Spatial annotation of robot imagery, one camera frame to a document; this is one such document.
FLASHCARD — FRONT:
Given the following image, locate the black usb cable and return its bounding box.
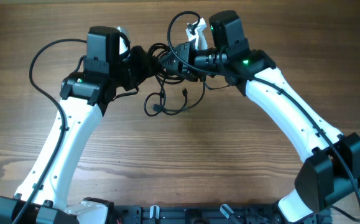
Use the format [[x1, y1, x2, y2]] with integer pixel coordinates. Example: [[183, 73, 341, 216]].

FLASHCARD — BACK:
[[143, 42, 206, 118]]

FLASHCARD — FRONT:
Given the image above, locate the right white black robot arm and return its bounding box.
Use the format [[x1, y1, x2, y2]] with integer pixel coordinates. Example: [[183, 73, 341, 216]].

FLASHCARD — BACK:
[[159, 10, 360, 223]]

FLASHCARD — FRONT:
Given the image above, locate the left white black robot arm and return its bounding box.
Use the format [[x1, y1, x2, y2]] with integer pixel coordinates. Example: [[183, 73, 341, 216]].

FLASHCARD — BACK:
[[0, 26, 154, 223]]

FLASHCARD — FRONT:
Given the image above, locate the right camera black cable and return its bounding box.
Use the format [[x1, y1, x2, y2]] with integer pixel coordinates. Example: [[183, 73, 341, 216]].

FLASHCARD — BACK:
[[167, 11, 360, 223]]

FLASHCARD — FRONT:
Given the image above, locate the camera black cable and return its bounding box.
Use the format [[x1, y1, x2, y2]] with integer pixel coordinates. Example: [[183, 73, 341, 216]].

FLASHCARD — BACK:
[[167, 11, 360, 223], [11, 39, 89, 224]]

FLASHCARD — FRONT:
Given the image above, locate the left camera black cable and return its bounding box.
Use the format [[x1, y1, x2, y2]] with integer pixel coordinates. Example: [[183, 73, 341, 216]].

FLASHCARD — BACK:
[[11, 39, 89, 224]]

